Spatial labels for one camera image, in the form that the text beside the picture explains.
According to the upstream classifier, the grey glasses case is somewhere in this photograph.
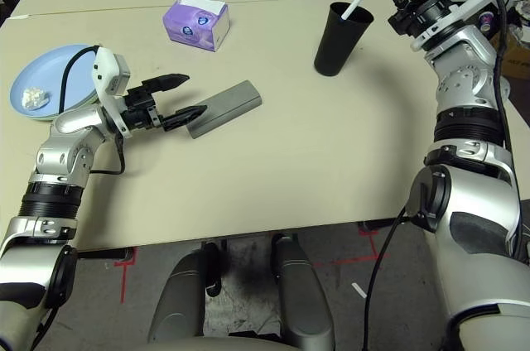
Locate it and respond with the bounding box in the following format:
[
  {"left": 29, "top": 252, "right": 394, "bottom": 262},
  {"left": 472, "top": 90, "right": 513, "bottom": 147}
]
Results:
[{"left": 185, "top": 79, "right": 263, "bottom": 140}]

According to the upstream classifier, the grey robot left leg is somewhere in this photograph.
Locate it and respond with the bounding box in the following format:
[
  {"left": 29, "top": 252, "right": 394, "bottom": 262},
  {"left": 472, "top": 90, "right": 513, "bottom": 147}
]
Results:
[{"left": 147, "top": 243, "right": 220, "bottom": 348}]

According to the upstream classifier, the brown cardboard box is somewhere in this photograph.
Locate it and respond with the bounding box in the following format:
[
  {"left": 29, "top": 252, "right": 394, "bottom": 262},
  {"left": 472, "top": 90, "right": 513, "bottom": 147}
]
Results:
[{"left": 490, "top": 34, "right": 530, "bottom": 79}]

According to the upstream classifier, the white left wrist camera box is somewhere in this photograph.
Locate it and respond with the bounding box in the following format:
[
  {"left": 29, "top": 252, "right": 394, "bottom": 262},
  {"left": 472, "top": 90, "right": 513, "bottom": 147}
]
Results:
[{"left": 91, "top": 46, "right": 133, "bottom": 139}]

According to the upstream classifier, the black plastic cup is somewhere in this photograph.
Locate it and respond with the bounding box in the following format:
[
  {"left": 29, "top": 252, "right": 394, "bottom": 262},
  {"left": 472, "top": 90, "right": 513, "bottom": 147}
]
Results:
[{"left": 313, "top": 1, "right": 375, "bottom": 78}]

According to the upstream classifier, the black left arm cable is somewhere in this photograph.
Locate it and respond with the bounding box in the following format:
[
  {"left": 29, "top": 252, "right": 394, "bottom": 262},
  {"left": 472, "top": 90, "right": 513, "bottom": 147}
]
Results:
[{"left": 60, "top": 44, "right": 126, "bottom": 176}]

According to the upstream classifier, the small purple white cup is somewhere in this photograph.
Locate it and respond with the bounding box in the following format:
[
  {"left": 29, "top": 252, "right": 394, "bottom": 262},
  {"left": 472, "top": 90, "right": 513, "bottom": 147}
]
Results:
[{"left": 479, "top": 11, "right": 497, "bottom": 33}]

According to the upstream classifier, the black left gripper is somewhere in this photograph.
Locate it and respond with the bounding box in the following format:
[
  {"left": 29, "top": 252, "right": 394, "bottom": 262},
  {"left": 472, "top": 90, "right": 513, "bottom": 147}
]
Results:
[{"left": 119, "top": 72, "right": 208, "bottom": 132}]

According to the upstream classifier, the blue plastic plate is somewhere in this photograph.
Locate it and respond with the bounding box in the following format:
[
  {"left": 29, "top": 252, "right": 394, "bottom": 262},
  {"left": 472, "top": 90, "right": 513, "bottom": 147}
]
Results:
[{"left": 8, "top": 43, "right": 103, "bottom": 120}]

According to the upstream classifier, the grey robot right leg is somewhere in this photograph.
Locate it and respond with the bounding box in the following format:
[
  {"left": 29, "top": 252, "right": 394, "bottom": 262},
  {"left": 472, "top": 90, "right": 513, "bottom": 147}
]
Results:
[{"left": 271, "top": 234, "right": 335, "bottom": 351}]

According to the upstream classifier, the purple tissue pack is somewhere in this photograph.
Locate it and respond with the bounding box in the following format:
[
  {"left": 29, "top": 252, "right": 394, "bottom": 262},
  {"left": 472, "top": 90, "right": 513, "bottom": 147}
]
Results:
[{"left": 161, "top": 0, "right": 232, "bottom": 53}]

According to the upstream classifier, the grey robot leg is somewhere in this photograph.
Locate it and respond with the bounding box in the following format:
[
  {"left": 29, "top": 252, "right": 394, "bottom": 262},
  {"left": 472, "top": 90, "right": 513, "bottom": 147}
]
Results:
[
  {"left": 147, "top": 243, "right": 220, "bottom": 348},
  {"left": 271, "top": 234, "right": 335, "bottom": 351}
]

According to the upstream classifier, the green plastic plate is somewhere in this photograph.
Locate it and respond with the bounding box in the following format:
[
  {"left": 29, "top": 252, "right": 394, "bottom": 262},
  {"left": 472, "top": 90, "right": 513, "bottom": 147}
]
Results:
[{"left": 32, "top": 89, "right": 100, "bottom": 123}]

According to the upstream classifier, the white tissue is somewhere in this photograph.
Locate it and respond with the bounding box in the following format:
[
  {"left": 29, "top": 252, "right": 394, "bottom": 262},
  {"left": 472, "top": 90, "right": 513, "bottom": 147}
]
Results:
[{"left": 20, "top": 85, "right": 50, "bottom": 110}]

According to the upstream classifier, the black table base bar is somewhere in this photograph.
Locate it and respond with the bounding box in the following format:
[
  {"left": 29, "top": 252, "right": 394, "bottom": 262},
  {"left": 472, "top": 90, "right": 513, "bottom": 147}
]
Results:
[
  {"left": 358, "top": 219, "right": 401, "bottom": 233},
  {"left": 76, "top": 247, "right": 137, "bottom": 262}
]

